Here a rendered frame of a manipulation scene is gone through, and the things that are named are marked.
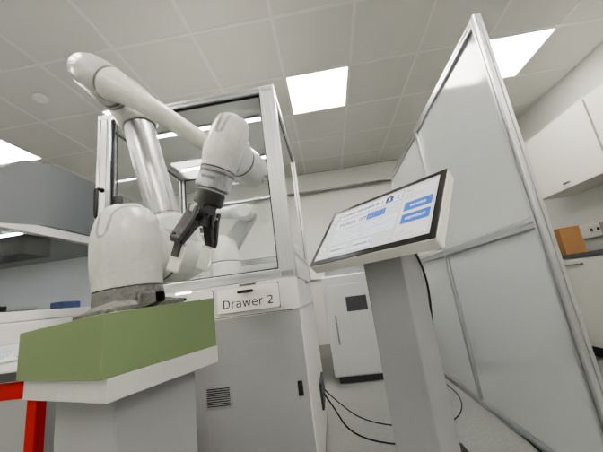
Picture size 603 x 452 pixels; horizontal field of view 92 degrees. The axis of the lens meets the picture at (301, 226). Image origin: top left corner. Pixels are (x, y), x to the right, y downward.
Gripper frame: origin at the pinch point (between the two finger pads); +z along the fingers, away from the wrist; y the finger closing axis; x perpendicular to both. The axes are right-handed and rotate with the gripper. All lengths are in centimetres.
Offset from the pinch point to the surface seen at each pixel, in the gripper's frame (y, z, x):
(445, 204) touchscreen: -20, -36, 62
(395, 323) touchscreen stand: -34, 3, 59
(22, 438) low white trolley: 0, 54, -30
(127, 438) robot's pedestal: 16.2, 31.3, 7.1
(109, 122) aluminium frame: -68, -53, -108
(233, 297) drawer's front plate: -61, 17, -7
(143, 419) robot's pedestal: 13.0, 29.3, 7.2
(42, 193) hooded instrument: -65, -4, -131
